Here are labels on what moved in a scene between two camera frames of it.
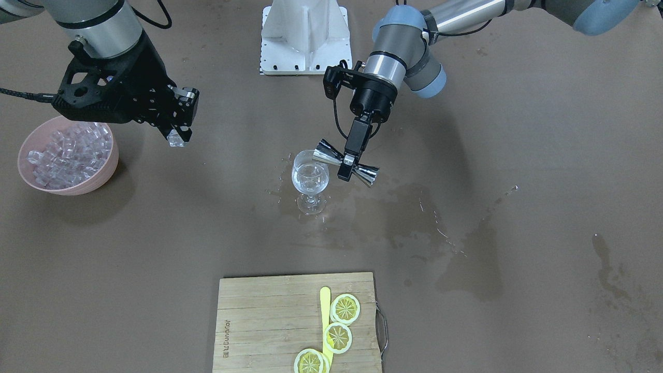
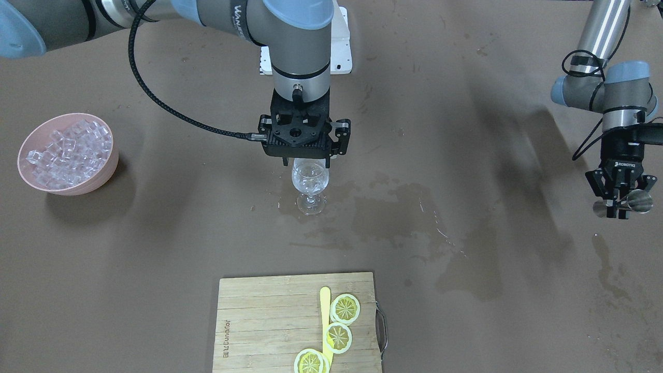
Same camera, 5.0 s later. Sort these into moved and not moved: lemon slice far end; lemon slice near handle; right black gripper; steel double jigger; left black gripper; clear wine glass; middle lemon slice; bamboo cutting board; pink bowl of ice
Moved: steel double jigger; right black gripper; left black gripper
Not moved: middle lemon slice; bamboo cutting board; clear wine glass; pink bowl of ice; lemon slice far end; lemon slice near handle
